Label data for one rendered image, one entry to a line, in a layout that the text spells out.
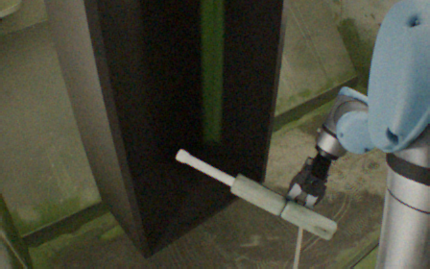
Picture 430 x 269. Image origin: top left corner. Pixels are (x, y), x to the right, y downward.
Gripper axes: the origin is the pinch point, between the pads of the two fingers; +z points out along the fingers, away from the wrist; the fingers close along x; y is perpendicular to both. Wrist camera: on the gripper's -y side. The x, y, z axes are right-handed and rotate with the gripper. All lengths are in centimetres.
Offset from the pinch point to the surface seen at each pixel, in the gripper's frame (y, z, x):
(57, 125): 59, 57, 125
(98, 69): -29, -23, 52
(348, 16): 213, -57, 5
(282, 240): 65, 54, -12
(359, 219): 84, 34, -44
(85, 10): -34, -36, 56
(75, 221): 47, 100, 92
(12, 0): 37, -7, 155
